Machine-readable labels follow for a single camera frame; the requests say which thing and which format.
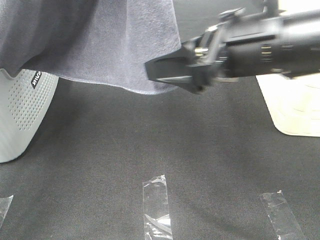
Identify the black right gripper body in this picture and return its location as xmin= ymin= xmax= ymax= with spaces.
xmin=183 ymin=7 xmax=245 ymax=94

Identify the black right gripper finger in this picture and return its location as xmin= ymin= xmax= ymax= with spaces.
xmin=144 ymin=47 xmax=191 ymax=80
xmin=154 ymin=75 xmax=194 ymax=93

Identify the grey towel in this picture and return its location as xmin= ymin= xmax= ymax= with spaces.
xmin=0 ymin=0 xmax=181 ymax=95

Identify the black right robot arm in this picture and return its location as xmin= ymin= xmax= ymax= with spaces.
xmin=144 ymin=0 xmax=320 ymax=94

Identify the cream woven storage basket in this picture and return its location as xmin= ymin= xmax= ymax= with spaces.
xmin=256 ymin=73 xmax=320 ymax=137

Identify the black table mat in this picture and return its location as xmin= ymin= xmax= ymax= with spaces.
xmin=0 ymin=0 xmax=320 ymax=240

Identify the clear tape strip centre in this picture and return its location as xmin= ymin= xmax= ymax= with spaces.
xmin=142 ymin=174 xmax=173 ymax=240

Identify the clear tape strip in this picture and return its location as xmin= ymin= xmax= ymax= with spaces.
xmin=142 ymin=174 xmax=173 ymax=240
xmin=0 ymin=195 xmax=14 ymax=228
xmin=259 ymin=190 xmax=306 ymax=240

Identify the grey perforated laundry basket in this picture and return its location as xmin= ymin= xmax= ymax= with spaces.
xmin=0 ymin=68 xmax=59 ymax=163

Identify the clear tape strip right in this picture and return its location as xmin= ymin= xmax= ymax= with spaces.
xmin=259 ymin=190 xmax=306 ymax=240

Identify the clear tape strip left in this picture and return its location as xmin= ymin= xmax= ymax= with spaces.
xmin=0 ymin=195 xmax=14 ymax=228

